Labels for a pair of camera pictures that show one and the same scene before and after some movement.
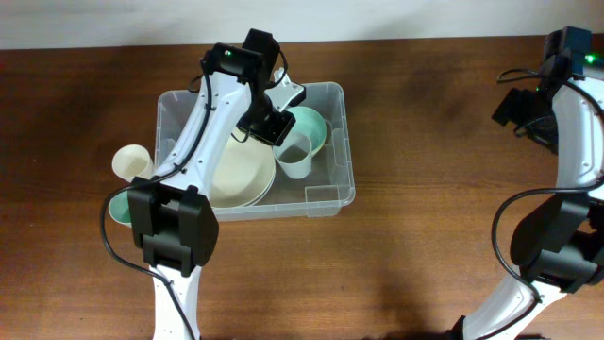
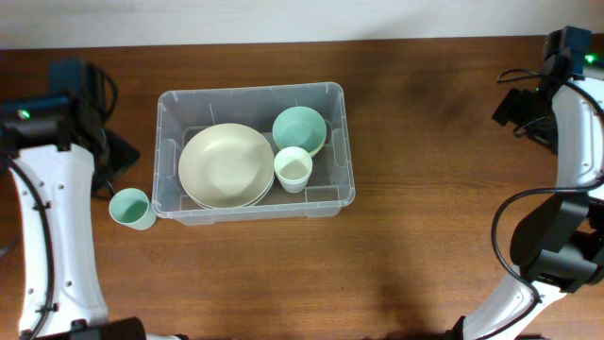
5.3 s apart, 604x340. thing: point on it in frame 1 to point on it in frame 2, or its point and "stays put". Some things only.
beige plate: [245, 172] stays put
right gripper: [511, 109] stays put
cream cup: [131, 161] to [293, 166]
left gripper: [276, 136] to [125, 154]
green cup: [120, 210] stays put
